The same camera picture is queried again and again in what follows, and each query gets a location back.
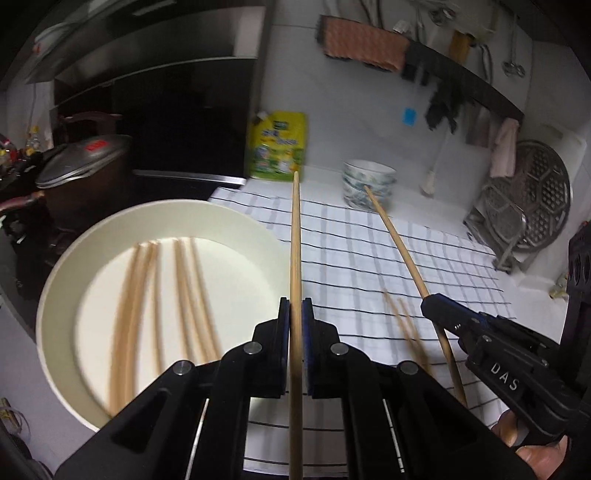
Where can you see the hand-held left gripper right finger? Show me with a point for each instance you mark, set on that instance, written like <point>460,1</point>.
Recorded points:
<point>307,346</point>

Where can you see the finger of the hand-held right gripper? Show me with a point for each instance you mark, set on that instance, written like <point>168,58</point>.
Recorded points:
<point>441,316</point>
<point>468,318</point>

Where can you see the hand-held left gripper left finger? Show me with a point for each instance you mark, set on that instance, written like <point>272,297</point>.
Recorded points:
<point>284,344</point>

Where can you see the wooden chopstick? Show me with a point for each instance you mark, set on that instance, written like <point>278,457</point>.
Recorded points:
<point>397,240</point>
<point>296,240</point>
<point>406,330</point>
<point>411,323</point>

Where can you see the bunch of wooden chopsticks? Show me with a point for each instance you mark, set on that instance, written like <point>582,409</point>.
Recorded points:
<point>124,323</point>

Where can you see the large cream round plate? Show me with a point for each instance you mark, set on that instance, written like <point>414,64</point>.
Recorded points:
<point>92,286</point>

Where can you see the person's right hand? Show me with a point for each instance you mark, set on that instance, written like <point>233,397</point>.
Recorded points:
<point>538,461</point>

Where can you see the metal dish stand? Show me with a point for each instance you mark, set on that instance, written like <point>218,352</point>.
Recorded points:
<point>508,258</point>

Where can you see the small yellowish scrap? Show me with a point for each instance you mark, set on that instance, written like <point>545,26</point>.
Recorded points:
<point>560,288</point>

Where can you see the white black checkered cloth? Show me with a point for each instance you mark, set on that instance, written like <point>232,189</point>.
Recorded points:
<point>351,258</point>

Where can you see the white hanging brush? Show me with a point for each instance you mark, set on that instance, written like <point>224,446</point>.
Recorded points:
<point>429,182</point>

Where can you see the round metal steamer rack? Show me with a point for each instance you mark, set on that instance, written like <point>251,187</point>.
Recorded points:
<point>545,194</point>

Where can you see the pink hanging cloth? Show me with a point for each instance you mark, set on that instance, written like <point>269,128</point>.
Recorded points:
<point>504,147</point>

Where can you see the yellow detergent pouch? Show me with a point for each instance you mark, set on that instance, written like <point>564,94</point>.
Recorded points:
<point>279,147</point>

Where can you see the black hanging cloth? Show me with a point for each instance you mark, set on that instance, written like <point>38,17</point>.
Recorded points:
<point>443,108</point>

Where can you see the brown cooking pot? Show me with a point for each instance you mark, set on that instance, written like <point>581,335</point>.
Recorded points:
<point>87,203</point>

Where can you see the hanging metal strainer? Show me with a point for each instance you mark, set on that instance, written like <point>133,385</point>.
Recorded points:
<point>513,67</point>

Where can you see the black range hood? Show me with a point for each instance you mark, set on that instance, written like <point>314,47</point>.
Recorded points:
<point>161,115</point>

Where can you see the grey pot lid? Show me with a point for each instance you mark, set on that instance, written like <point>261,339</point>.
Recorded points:
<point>83,159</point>

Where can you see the orange dish cloth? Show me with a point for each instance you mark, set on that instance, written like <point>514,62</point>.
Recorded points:
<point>364,44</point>

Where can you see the yellowish clear small object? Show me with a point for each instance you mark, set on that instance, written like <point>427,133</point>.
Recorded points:
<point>10,415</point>

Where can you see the black frying pan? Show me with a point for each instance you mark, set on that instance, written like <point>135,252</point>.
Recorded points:
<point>23,173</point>

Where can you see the clear yellow-capped bottle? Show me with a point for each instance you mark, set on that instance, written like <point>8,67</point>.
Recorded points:
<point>33,143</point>

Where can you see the red-capped seasoning bottle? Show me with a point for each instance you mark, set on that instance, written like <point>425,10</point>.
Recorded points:
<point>7,150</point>

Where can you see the white bowl with red mark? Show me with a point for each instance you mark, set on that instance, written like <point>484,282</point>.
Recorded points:
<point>48,39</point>

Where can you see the blue wall sticker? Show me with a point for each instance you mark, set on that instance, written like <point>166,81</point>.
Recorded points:
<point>410,116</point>

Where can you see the black wall rail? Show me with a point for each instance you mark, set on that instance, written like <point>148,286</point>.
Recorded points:
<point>471,78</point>

